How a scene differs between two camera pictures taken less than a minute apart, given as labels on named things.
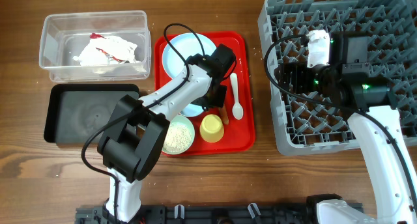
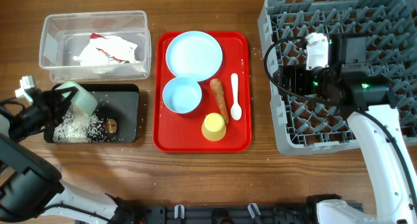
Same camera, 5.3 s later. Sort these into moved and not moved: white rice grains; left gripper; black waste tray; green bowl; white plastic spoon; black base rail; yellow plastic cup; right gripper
Moved: left gripper; white rice grains; green bowl
Not moved: right gripper; black waste tray; white plastic spoon; black base rail; yellow plastic cup
